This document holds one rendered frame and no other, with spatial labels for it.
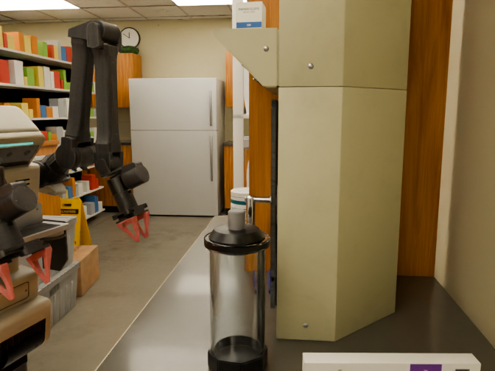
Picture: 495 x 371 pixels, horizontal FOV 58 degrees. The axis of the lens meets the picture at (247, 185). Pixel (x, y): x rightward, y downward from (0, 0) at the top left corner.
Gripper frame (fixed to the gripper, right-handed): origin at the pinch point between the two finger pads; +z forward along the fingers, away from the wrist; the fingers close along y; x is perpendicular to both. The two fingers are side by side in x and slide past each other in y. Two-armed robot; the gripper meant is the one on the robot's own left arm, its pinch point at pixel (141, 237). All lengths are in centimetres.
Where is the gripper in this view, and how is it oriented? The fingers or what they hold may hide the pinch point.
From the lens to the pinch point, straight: 140.9
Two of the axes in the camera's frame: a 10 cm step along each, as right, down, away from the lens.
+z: 4.0, 9.1, 0.0
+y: 3.6, -1.5, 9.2
